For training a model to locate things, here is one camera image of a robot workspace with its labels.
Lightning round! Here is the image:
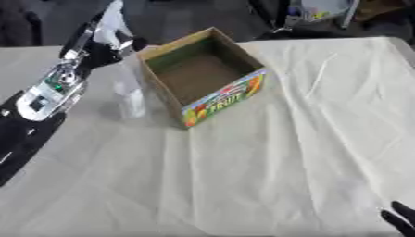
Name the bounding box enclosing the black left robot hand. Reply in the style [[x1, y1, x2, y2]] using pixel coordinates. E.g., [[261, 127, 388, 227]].
[[57, 0, 149, 71]]

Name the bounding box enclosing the cardboard box with fruit print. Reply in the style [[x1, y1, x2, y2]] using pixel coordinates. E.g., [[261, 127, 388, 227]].
[[134, 26, 270, 130]]

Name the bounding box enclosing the black tripod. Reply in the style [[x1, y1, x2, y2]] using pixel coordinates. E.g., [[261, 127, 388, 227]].
[[247, 0, 305, 41]]

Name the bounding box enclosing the clear plastic bottle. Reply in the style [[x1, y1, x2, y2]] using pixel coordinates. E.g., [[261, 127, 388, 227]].
[[111, 69, 148, 120]]

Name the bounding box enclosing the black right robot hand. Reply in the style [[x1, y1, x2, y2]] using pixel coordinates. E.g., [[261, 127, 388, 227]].
[[379, 200, 415, 237]]

